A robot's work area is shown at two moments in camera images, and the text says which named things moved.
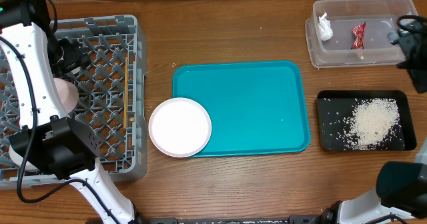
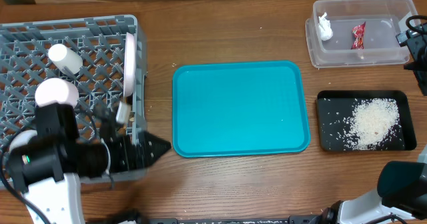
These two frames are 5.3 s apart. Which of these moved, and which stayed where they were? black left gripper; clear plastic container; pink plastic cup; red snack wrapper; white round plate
Moved: black left gripper; white round plate
Stayed: clear plastic container; pink plastic cup; red snack wrapper
